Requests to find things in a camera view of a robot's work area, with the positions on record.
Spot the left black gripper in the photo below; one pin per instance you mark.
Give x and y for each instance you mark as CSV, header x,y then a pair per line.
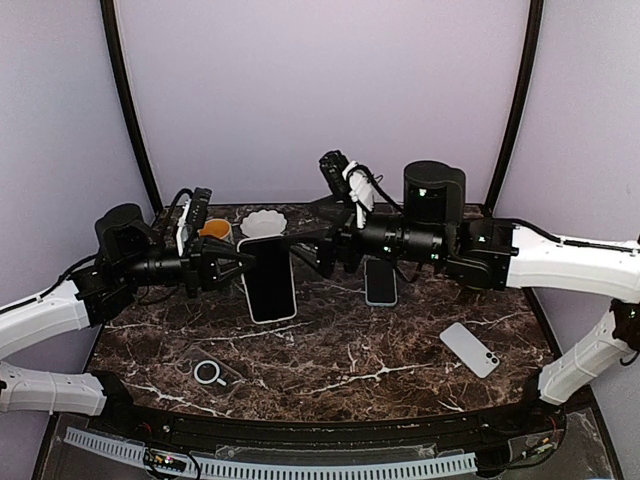
x,y
202,267

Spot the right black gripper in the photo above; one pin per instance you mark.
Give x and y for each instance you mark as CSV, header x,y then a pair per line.
x,y
338,233

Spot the black phone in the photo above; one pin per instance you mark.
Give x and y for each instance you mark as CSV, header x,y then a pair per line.
x,y
270,277

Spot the clear white phone case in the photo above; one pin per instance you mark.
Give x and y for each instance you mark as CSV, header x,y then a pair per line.
x,y
270,280

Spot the purple phone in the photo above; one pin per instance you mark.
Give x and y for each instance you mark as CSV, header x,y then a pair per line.
x,y
380,282

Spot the light blue phone case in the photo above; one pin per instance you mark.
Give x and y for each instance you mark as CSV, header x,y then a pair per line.
x,y
381,285

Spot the transparent clear phone case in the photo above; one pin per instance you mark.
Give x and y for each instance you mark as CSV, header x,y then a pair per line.
x,y
207,373

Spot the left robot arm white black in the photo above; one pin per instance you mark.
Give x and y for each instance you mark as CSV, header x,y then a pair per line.
x,y
94,291

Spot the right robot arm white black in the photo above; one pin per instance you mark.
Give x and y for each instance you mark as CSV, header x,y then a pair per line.
x,y
429,228

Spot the white phone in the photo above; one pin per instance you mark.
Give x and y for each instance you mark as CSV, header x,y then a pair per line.
x,y
470,350

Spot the floral white mug yellow inside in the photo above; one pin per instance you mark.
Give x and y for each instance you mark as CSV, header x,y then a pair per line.
x,y
219,229

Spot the white scalloped bowl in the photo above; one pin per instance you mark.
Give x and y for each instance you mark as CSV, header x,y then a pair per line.
x,y
263,223

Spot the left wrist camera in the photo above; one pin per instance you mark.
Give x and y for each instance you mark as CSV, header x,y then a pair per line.
x,y
192,212

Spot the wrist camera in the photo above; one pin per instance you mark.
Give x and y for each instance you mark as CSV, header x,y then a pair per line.
x,y
349,183
192,212

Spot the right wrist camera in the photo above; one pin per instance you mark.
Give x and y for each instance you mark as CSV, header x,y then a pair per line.
x,y
349,183

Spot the white slotted cable duct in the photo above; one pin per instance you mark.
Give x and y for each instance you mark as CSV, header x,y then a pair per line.
x,y
165,464

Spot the left black frame post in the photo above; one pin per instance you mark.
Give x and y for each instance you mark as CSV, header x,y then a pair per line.
x,y
126,101

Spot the black frame post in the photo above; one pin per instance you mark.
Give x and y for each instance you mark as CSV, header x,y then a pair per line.
x,y
126,101
516,112

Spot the right black frame post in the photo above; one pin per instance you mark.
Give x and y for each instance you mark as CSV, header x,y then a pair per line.
x,y
516,112

